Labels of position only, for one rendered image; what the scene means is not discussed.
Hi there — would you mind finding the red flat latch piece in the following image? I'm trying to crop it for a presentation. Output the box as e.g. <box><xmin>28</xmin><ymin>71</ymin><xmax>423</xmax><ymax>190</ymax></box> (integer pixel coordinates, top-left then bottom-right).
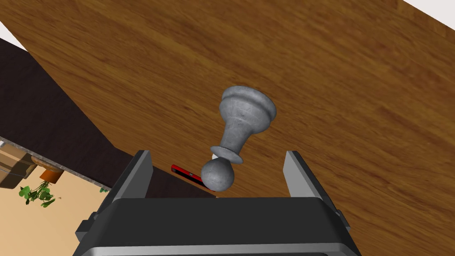
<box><xmin>171</xmin><ymin>164</ymin><xmax>216</xmax><ymax>192</ymax></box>

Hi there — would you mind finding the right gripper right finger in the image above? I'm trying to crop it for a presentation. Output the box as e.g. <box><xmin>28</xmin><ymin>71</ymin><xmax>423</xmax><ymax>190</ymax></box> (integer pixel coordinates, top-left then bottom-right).
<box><xmin>283</xmin><ymin>150</ymin><xmax>338</xmax><ymax>213</ymax></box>

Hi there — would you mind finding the brown wooden cabinet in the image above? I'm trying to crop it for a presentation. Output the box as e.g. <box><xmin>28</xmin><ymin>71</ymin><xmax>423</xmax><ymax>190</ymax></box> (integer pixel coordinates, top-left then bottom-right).
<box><xmin>0</xmin><ymin>145</ymin><xmax>38</xmax><ymax>189</ymax></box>

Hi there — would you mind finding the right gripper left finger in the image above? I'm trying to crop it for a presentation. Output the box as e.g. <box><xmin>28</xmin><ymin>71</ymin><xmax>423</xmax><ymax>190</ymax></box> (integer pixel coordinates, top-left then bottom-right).
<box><xmin>111</xmin><ymin>149</ymin><xmax>154</xmax><ymax>204</ymax></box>

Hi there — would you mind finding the potted green plant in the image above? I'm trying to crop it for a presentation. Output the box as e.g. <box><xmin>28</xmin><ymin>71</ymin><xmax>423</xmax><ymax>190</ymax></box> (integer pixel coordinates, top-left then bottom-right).
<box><xmin>18</xmin><ymin>168</ymin><xmax>65</xmax><ymax>208</ymax></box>

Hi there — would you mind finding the grey door knob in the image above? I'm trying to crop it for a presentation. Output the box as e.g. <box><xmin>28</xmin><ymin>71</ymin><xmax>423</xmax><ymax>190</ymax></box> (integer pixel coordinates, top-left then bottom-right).
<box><xmin>200</xmin><ymin>85</ymin><xmax>278</xmax><ymax>192</ymax></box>

